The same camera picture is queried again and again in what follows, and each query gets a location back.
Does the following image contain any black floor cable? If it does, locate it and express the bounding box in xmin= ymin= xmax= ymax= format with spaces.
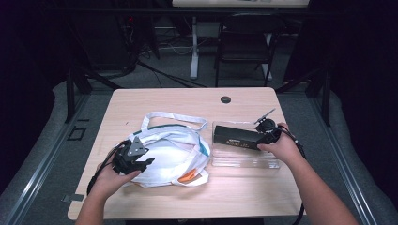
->
xmin=136 ymin=60 xmax=208 ymax=89

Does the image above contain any person's left hand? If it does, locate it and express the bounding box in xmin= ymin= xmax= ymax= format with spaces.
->
xmin=88 ymin=163 xmax=142 ymax=200

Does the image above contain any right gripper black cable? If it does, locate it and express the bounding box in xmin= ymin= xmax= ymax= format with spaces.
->
xmin=277 ymin=125 xmax=307 ymax=225

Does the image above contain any person's right hand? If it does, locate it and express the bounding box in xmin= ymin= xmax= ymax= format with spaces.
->
xmin=257 ymin=122 xmax=303 ymax=165

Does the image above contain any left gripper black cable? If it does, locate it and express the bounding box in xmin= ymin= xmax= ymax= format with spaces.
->
xmin=85 ymin=140 xmax=130 ymax=195

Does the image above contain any black metal stand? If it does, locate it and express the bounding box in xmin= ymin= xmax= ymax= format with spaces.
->
xmin=275 ymin=65 xmax=333 ymax=128
xmin=63 ymin=65 xmax=124 ymax=125

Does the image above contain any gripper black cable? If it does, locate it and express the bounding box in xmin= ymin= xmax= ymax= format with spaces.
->
xmin=85 ymin=140 xmax=130 ymax=195
xmin=277 ymin=125 xmax=307 ymax=225

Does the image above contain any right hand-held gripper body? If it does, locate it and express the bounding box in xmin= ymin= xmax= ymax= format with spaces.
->
xmin=253 ymin=108 xmax=283 ymax=144

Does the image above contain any white desk leg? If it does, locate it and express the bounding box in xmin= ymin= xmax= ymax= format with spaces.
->
xmin=190 ymin=16 xmax=201 ymax=81

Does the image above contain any black folding chair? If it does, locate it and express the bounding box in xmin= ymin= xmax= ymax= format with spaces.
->
xmin=214 ymin=12 xmax=285 ymax=88

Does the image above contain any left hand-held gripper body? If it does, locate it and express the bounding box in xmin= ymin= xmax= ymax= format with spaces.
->
xmin=111 ymin=136 xmax=149 ymax=175

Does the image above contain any clear plastic container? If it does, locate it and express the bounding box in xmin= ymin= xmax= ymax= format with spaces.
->
xmin=211 ymin=120 xmax=282 ymax=170

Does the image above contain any grey tape piece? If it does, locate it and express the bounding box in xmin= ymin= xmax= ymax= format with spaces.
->
xmin=61 ymin=193 xmax=85 ymax=203

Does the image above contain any long black box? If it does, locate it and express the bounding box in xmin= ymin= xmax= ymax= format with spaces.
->
xmin=213 ymin=125 xmax=270 ymax=151

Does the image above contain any dark computer case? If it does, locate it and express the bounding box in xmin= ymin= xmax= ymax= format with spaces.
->
xmin=70 ymin=13 xmax=140 ymax=72

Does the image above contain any white green orange tote bag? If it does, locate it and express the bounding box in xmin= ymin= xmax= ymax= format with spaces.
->
xmin=120 ymin=111 xmax=212 ymax=188

